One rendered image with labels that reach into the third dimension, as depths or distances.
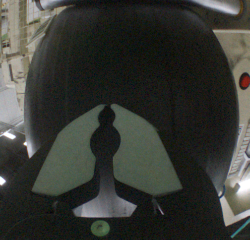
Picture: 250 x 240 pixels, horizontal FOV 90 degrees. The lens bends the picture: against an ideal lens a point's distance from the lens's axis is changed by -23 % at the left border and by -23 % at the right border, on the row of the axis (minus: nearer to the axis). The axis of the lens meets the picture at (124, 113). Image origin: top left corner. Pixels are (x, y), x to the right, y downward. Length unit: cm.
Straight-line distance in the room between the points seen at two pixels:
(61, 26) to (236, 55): 36
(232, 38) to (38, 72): 37
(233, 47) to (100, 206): 39
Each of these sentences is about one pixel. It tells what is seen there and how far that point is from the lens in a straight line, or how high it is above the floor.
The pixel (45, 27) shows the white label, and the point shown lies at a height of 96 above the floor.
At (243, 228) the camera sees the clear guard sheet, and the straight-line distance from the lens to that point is 88.
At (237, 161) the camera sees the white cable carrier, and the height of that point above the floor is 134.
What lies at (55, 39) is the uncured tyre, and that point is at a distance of 19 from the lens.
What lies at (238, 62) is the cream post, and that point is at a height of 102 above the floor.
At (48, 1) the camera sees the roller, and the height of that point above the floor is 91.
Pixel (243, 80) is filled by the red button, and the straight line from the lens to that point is 43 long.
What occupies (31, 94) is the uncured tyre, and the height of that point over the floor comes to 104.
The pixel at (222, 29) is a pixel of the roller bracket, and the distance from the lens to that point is 38.
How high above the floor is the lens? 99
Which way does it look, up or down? 25 degrees up
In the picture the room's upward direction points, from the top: 178 degrees clockwise
